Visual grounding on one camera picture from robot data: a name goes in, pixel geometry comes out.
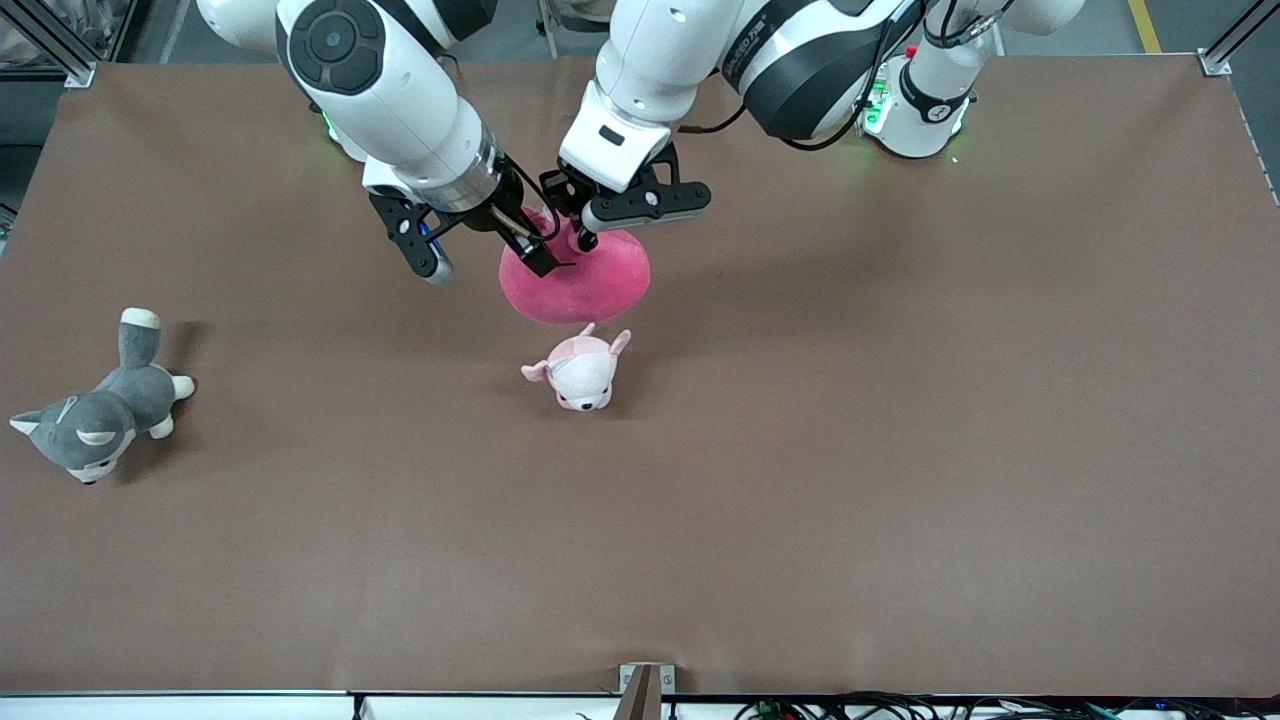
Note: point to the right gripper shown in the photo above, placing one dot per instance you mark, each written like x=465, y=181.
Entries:
x=503, y=218

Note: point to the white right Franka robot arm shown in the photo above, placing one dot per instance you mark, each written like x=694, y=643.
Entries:
x=390, y=90

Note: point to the aluminium frame post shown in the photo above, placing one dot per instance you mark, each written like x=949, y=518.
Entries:
x=55, y=40
x=1235, y=40

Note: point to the small pale pink pig plush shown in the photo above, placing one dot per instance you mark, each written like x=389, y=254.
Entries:
x=582, y=372

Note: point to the round bright pink plush toy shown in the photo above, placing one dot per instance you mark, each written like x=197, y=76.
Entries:
x=590, y=285

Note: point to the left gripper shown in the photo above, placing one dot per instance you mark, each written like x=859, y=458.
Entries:
x=571, y=200

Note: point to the grey and white husky plush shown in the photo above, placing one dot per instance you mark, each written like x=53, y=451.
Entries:
x=95, y=420

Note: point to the metal table edge bracket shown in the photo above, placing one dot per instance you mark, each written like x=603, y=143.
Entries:
x=645, y=690

